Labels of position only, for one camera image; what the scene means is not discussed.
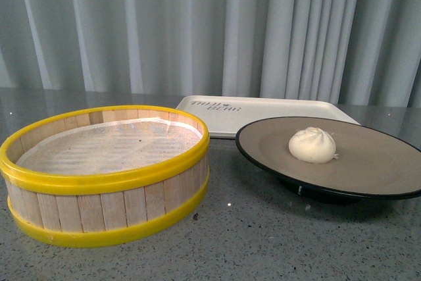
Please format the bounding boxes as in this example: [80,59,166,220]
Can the white steamer liner paper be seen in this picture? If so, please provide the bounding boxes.
[17,118,203,176]

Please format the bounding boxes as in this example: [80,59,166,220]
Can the white steamed bun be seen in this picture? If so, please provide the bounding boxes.
[288,127,338,164]

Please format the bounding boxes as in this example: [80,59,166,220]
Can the white rectangular tray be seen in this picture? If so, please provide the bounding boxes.
[177,95,356,139]

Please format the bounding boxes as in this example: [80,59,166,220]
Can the bamboo steamer with yellow rims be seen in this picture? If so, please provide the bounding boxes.
[1,105,210,247]

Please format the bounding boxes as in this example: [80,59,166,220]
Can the grey curtain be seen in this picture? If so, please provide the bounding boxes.
[1,0,420,107]

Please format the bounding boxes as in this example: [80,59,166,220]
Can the tan plate with black rim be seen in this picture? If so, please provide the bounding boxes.
[235,116,420,203]

